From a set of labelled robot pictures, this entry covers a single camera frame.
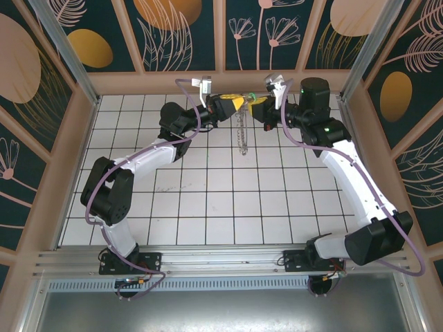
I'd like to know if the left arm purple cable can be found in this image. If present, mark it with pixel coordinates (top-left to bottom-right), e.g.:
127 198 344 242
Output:
84 77 208 302

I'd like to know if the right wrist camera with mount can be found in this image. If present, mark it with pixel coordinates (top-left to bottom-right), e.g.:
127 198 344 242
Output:
263 73 288 108

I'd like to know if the perforated grey cable tray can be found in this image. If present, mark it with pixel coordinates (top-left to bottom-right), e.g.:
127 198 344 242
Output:
46 279 312 292

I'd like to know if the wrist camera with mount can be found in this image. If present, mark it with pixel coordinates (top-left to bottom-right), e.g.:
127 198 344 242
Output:
263 73 288 108
189 73 214 104

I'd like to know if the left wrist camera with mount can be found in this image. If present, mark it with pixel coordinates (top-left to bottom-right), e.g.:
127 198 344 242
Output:
189 73 214 104

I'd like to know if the aluminium corner post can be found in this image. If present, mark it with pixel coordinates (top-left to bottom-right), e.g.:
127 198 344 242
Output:
338 0 415 101
27 0 101 107

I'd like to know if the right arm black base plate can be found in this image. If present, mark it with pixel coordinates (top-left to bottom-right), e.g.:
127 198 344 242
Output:
282 248 347 274

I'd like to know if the grey metal sheet panel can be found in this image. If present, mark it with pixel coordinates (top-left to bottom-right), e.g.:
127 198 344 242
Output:
34 290 416 332

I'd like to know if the aluminium side rail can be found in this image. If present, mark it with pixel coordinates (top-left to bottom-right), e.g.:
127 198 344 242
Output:
337 95 363 153

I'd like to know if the aluminium frame rail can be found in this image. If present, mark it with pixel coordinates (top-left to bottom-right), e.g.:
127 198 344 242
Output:
33 243 411 277

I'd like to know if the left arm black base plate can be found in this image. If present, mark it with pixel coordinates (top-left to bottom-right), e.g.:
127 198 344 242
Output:
99 251 163 276

